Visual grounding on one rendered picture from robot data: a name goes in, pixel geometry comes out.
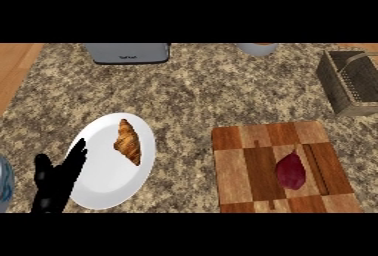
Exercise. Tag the brown croissant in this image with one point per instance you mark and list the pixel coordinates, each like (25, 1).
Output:
(128, 142)

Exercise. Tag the dark red pear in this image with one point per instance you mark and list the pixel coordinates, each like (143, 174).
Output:
(291, 172)

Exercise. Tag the grey blue round object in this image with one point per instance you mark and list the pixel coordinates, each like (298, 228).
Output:
(4, 185)

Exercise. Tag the white oval plate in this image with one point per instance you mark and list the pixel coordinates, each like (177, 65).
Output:
(104, 173)

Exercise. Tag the grey toaster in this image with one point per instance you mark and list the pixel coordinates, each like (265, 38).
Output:
(128, 53)

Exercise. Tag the checkered wooden cutting board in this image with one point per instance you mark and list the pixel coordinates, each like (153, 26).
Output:
(255, 166)

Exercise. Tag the pale grey round container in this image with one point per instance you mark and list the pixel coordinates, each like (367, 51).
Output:
(255, 49)

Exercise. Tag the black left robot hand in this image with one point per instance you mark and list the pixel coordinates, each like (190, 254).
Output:
(53, 181)

